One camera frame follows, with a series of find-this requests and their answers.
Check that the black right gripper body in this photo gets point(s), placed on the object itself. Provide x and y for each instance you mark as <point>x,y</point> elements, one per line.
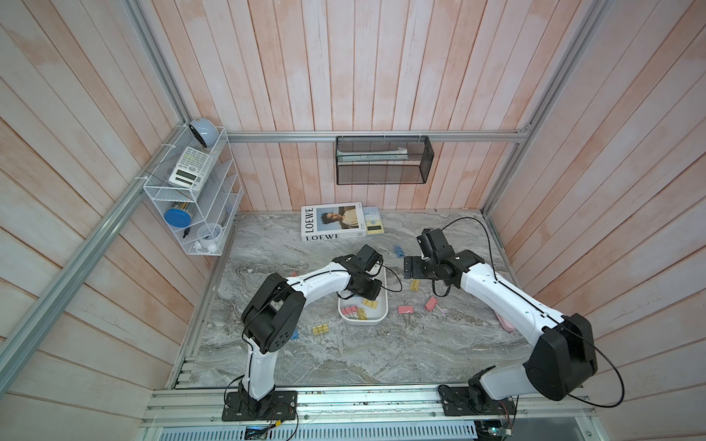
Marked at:
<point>419,268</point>

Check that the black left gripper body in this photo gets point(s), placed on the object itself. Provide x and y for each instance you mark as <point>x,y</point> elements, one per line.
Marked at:
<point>367,288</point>

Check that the white storage box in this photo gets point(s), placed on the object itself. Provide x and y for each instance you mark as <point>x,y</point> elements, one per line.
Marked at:
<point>363,300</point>

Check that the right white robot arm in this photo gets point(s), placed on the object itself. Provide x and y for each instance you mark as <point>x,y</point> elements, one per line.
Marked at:
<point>563,355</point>

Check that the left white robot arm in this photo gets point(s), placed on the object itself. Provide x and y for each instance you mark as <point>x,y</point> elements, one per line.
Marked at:
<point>272,315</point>

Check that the yellow blue calculator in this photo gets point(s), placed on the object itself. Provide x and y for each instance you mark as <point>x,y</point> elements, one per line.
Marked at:
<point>373,220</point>

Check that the white LOEWE book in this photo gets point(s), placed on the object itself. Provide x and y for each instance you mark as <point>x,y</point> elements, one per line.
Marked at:
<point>332,222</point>

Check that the papers in mesh basket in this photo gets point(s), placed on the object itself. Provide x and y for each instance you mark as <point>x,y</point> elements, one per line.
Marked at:
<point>400,154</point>

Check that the blue lid container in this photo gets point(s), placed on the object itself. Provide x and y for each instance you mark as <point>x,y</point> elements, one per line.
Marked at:
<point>179,214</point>

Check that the white calculator on shelf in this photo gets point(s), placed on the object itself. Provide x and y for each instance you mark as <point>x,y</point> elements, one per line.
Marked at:
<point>192,169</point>

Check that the black mesh wall basket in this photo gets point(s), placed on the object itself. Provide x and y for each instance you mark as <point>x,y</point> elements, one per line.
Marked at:
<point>412,172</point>

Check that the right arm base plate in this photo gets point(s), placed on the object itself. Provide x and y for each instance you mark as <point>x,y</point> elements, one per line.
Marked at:
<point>471,401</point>

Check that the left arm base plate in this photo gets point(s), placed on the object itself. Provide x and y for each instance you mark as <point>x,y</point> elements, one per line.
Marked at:
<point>275,406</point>

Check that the white wire shelf rack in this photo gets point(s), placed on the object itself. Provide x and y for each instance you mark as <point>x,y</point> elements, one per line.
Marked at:
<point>217,202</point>

